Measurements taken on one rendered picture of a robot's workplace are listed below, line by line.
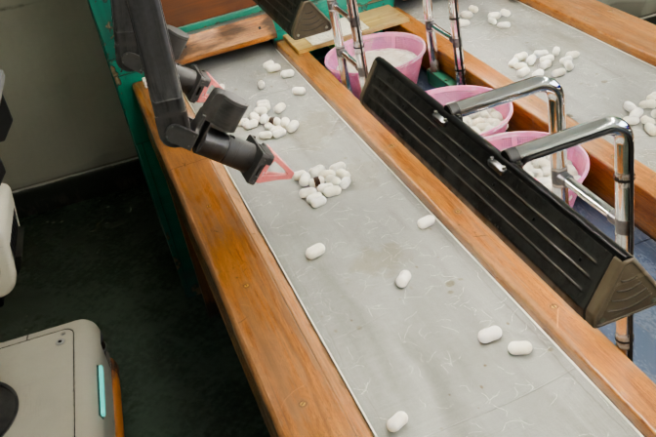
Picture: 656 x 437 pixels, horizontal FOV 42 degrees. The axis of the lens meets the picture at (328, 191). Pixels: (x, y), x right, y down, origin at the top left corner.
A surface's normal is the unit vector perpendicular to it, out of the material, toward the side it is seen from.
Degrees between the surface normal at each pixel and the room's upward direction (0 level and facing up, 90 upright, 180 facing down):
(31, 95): 90
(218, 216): 0
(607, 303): 90
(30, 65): 90
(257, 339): 0
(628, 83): 0
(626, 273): 90
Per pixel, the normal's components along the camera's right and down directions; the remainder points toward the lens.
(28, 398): -0.18, -0.84
